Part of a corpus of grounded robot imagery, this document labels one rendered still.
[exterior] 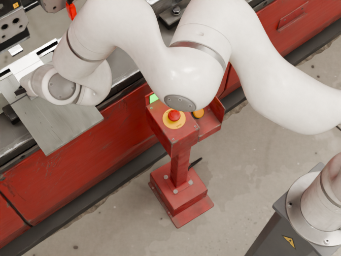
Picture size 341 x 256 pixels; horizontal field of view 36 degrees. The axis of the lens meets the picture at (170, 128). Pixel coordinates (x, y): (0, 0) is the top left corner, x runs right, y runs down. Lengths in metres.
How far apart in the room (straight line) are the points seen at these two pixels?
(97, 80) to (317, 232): 0.64
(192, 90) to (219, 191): 1.61
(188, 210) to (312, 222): 1.10
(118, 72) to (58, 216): 0.91
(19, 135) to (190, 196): 0.93
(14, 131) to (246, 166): 1.22
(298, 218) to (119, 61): 0.72
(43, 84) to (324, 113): 0.58
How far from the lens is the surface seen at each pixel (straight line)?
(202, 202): 2.34
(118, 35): 0.85
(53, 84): 1.14
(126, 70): 1.61
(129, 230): 2.31
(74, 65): 0.99
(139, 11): 0.83
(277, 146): 2.50
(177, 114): 1.60
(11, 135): 1.56
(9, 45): 1.43
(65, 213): 2.31
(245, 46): 0.88
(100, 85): 1.10
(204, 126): 1.71
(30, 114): 1.43
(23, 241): 2.32
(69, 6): 1.33
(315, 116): 0.90
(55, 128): 1.39
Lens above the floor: 2.23
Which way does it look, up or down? 64 degrees down
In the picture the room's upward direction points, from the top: 2 degrees clockwise
